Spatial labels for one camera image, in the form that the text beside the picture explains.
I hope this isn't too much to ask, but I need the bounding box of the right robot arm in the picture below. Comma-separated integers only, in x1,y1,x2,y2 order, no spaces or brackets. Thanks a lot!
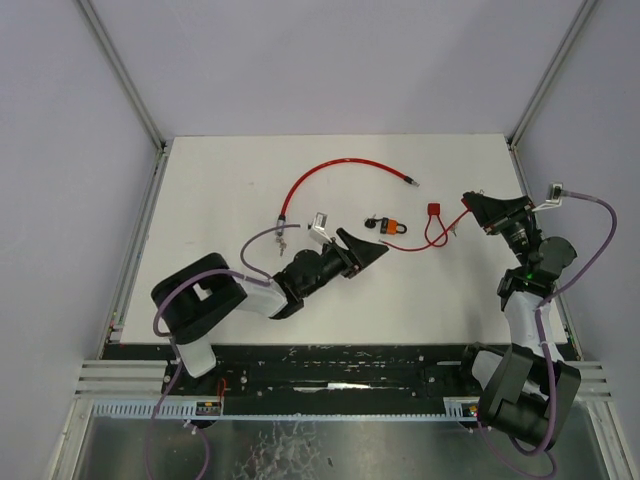
462,192,581,454

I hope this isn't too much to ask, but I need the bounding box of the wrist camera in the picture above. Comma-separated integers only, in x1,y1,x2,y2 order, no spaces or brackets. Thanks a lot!
535,182,563,212
308,212,331,245

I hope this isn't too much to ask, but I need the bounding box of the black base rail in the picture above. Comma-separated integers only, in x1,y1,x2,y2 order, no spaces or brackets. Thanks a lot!
99,342,581,416

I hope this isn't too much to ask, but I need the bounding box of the left aluminium frame post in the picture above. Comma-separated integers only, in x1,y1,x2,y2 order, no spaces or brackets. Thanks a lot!
73,0,167,151

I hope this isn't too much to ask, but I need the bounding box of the orange black padlock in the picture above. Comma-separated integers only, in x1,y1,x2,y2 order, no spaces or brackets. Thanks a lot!
364,217,408,235

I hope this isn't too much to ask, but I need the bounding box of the aluminium frame post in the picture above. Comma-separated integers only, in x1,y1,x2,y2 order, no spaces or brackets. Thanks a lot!
73,0,167,151
506,0,600,150

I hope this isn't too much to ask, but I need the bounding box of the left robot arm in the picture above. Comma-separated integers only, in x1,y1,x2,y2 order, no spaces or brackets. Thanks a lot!
151,228,389,378

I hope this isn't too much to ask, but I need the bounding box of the right aluminium frame post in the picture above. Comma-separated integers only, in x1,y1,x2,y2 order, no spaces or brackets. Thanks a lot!
506,0,600,150

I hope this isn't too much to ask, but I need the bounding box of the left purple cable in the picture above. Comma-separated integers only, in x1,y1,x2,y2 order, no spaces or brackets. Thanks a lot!
144,223,304,480

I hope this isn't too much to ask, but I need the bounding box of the grey slotted cable duct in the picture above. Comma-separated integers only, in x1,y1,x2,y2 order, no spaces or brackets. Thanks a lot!
92,397,479,421

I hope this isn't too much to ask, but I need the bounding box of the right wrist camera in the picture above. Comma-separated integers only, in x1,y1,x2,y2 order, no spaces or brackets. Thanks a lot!
535,182,563,212

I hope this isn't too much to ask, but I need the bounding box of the red cable padlock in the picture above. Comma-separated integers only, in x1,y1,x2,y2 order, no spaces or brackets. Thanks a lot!
424,202,449,248
379,201,471,253

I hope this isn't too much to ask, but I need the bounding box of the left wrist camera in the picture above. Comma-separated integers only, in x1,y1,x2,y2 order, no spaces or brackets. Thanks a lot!
308,212,331,245

